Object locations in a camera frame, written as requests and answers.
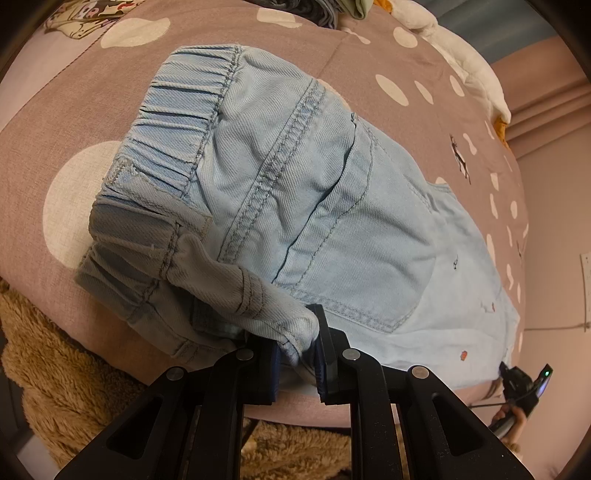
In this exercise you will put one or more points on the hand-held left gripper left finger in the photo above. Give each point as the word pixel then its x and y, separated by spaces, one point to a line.
pixel 270 371

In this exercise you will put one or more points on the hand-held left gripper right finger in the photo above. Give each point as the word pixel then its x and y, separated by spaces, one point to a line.
pixel 322 369

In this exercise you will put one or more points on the light blue denim pants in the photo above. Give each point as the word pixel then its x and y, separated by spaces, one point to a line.
pixel 323 207

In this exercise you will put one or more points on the person's right hand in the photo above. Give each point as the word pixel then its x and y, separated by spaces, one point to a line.
pixel 519 419

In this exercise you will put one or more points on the brown fluffy blanket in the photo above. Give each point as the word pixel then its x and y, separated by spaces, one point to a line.
pixel 60 378

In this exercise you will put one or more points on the pink curtain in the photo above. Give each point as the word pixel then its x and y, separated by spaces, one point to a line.
pixel 554 115

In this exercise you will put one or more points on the white goose plush toy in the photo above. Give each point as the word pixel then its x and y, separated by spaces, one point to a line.
pixel 466 60

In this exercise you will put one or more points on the mauve polka dot blanket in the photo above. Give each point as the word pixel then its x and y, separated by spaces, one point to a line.
pixel 69 92

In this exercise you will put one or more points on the folded blue jeans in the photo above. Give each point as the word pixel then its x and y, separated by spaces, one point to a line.
pixel 323 11

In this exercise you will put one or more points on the blue curtain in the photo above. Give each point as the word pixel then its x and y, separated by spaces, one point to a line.
pixel 485 27

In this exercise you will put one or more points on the folded dark jeans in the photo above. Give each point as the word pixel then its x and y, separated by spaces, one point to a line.
pixel 279 3

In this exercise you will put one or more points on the cartoon printed cloth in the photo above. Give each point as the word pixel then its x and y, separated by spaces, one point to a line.
pixel 78 18

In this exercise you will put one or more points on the white wall socket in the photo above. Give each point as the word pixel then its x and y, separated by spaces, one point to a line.
pixel 585 266

